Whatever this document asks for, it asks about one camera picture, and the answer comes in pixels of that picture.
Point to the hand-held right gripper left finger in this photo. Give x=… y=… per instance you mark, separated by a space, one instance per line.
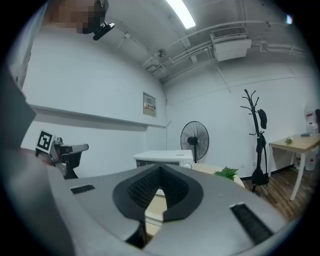
x=100 y=200

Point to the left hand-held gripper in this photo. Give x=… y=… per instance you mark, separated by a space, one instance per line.
x=45 y=141

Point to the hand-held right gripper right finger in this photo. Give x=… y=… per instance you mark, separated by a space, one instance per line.
x=212 y=212

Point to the white toaster oven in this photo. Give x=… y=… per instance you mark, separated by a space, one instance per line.
x=162 y=156

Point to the black coat rack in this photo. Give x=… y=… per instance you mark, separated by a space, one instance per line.
x=255 y=120

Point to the green plant in white pot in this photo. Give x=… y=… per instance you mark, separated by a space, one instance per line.
x=226 y=172

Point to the black hanging bag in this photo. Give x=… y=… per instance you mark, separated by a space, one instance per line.
x=260 y=172

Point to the black standing fan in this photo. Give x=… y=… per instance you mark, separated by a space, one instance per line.
x=195 y=140

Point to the grey electrical panel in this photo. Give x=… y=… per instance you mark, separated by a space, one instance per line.
x=149 y=104

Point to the small pale potted plant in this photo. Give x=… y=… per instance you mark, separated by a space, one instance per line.
x=289 y=140

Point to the black hat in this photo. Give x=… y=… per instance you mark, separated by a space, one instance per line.
x=262 y=118

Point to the wooden table with white legs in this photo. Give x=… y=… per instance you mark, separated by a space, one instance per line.
x=295 y=143

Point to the dark flat box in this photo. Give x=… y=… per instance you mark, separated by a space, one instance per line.
x=305 y=134

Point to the round ceiling detector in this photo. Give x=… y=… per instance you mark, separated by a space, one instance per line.
x=161 y=52

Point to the person's head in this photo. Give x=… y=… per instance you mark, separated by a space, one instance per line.
x=72 y=15

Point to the white appliance with red labels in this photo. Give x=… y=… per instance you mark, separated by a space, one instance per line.
x=310 y=120

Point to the white ceiling pipes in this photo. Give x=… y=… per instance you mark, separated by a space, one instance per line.
x=190 y=47

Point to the white air conditioner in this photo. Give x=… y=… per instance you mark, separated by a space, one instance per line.
x=231 y=45

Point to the long ceiling light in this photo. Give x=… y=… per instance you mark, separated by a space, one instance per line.
x=181 y=12

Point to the white wall trunking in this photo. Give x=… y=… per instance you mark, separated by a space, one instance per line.
x=87 y=116

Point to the black head camera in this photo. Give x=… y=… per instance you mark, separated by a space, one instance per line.
x=102 y=30

